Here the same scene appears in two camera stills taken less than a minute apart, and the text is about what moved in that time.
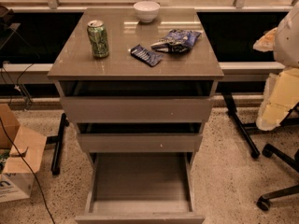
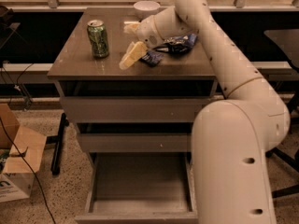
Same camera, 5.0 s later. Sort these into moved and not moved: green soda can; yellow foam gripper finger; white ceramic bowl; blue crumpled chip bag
Moved: yellow foam gripper finger
Not moved: blue crumpled chip bag; white ceramic bowl; green soda can
